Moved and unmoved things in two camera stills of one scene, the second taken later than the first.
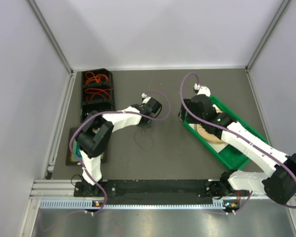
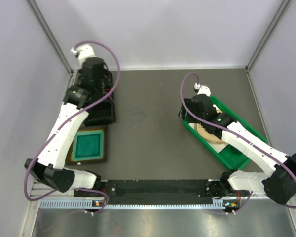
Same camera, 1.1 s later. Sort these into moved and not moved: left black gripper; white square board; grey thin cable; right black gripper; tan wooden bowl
Moved: left black gripper; grey thin cable
Not moved: white square board; tan wooden bowl; right black gripper
